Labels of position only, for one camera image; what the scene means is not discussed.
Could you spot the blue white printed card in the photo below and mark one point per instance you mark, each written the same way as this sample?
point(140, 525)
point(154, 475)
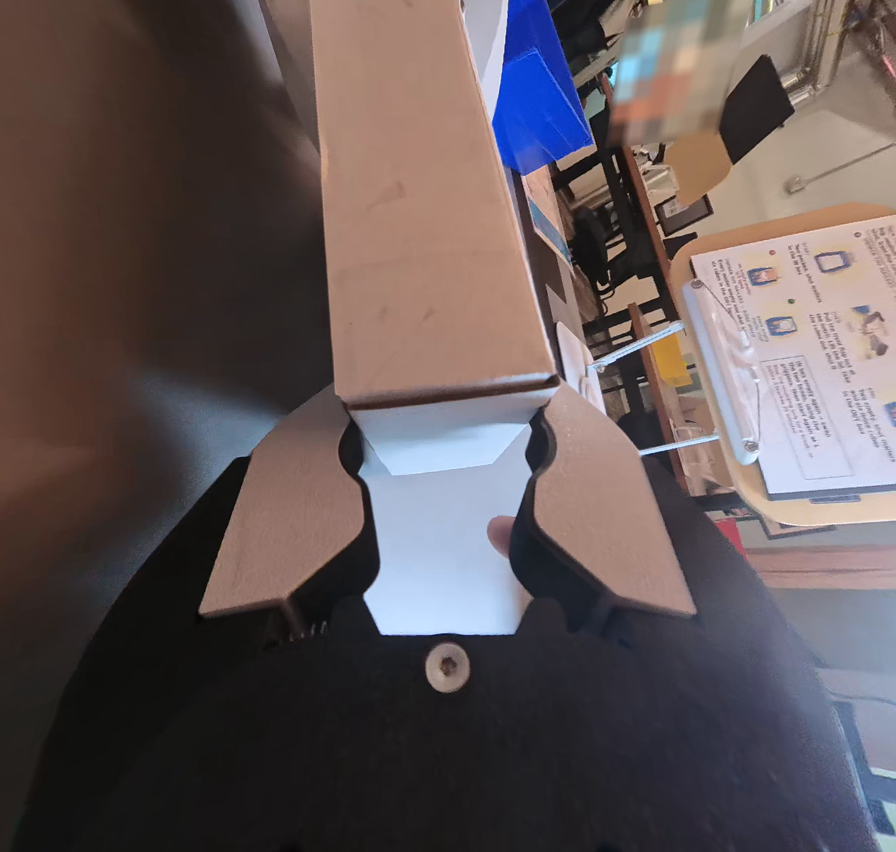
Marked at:
point(549, 225)

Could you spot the light wooden side table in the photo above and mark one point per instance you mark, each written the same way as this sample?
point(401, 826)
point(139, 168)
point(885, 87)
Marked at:
point(752, 498)

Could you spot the printed instruction sheet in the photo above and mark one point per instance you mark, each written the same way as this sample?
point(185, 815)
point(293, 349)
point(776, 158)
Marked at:
point(826, 376)

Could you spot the blue plastic bin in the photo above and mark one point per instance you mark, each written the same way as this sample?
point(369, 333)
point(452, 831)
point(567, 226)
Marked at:
point(539, 96)

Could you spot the white cardboard box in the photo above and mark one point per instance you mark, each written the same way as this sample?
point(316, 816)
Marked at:
point(420, 236)

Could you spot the black and tan chair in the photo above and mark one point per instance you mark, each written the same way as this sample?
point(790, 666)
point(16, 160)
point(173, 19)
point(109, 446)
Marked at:
point(756, 106)

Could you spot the yellow box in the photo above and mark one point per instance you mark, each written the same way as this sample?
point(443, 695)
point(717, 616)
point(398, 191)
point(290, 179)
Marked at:
point(670, 362)

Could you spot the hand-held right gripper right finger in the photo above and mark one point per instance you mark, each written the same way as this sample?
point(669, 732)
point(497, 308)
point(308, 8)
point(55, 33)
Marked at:
point(602, 516)

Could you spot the silver metal pipes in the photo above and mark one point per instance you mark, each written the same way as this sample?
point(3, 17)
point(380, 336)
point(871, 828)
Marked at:
point(826, 26)

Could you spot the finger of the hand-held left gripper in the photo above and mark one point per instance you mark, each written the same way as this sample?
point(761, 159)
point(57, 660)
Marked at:
point(486, 19)
point(290, 40)

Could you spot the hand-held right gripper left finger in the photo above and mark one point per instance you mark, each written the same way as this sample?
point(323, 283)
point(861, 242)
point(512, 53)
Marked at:
point(294, 516)

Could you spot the black office chair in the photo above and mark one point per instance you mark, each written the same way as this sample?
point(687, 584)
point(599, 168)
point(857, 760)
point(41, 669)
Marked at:
point(591, 250)

